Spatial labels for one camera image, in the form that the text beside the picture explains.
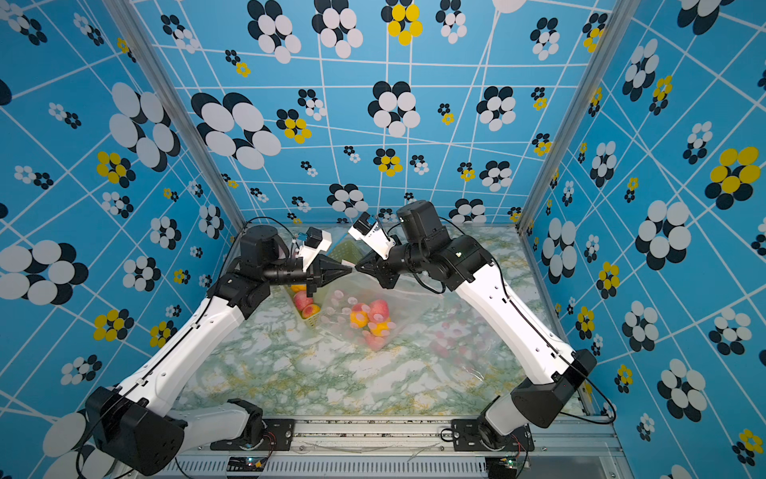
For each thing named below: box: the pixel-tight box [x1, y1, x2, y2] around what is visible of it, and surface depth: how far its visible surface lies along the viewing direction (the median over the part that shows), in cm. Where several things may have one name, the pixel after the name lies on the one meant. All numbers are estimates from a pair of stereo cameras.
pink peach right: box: [369, 299, 390, 323], surface depth 79 cm
